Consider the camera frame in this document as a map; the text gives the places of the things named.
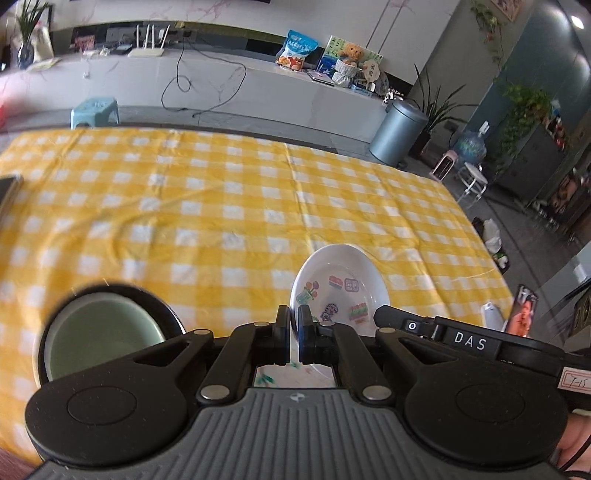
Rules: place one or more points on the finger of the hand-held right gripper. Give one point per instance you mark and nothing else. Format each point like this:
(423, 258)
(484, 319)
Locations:
(397, 318)

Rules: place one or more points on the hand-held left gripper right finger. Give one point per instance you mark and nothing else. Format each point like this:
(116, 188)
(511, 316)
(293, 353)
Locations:
(303, 341)

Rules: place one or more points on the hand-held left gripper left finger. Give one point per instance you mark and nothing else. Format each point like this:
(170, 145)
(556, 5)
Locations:
(282, 337)

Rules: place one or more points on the white painted plate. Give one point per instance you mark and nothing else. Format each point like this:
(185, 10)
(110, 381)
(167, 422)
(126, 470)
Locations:
(295, 376)

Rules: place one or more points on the small white sticker plate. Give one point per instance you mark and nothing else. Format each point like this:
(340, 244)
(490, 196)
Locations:
(332, 272)

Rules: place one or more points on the black and green bowl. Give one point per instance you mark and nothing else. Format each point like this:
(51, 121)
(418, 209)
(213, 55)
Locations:
(171, 314)

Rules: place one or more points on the green ceramic bowl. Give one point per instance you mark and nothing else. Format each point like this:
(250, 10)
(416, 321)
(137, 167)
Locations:
(101, 337)

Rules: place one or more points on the person's right hand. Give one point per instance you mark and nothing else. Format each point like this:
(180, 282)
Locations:
(577, 438)

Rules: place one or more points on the magazine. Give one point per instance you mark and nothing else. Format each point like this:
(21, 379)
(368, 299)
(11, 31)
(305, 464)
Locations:
(524, 309)

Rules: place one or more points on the small white box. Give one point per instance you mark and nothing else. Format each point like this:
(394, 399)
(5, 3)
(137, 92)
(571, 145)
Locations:
(491, 316)

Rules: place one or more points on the white plastic bag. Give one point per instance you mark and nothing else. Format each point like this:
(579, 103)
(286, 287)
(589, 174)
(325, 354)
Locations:
(491, 235)

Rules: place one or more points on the yellow checkered tablecloth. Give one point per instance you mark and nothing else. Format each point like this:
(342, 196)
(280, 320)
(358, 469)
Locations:
(207, 207)

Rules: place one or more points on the pink folding stool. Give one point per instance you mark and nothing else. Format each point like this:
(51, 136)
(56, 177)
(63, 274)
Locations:
(445, 164)

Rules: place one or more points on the white round stool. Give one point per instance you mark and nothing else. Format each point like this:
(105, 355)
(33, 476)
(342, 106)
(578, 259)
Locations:
(475, 173)

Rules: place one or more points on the grey trash can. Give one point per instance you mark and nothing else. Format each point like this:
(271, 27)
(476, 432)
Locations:
(397, 134)

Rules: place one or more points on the blue water jug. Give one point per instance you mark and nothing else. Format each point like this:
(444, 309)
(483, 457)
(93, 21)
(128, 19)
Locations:
(471, 147)

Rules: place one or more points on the green cabinet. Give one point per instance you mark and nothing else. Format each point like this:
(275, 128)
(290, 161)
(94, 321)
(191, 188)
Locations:
(531, 161)

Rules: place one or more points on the tall potted plant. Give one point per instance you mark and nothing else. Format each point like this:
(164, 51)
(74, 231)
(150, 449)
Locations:
(434, 110)

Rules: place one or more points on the black white toy figure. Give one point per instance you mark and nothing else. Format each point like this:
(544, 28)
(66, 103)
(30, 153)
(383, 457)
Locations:
(392, 96)

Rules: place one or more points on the white media cabinet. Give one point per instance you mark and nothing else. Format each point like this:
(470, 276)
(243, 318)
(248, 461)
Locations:
(277, 101)

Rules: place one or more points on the climbing green plant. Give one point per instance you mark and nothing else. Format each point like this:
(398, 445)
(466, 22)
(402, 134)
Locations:
(526, 106)

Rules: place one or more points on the paper hand fan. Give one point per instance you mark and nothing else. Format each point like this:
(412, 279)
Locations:
(369, 71)

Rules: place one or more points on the silver laptop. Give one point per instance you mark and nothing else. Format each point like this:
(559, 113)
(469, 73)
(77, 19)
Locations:
(321, 77)

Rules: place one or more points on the teddy bear in white basket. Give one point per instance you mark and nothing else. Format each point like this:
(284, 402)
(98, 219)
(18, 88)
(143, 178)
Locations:
(348, 69)

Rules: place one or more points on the green picture book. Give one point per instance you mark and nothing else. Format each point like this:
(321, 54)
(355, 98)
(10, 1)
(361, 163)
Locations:
(332, 46)

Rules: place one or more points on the blue snack bag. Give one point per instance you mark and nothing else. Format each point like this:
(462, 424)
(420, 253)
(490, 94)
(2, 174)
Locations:
(295, 50)

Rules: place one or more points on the blue plastic stool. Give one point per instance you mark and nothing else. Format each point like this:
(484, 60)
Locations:
(94, 108)

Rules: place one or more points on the trailing green vine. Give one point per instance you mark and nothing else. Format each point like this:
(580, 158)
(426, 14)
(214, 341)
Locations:
(489, 23)

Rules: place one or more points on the white router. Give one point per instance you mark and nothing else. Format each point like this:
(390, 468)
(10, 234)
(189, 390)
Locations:
(145, 52)

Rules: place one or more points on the round ceiling light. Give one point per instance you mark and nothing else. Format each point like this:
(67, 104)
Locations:
(577, 20)

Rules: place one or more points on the pink printed box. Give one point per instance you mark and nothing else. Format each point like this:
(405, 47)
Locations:
(84, 42)

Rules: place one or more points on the white paper bag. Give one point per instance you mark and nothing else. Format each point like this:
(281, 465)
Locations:
(44, 44)

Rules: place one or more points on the plant in blue vase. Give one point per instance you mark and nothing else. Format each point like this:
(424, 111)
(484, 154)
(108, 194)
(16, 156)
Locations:
(25, 55)

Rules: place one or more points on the framed wall picture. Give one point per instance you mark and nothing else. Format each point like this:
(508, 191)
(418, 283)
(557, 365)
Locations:
(505, 8)

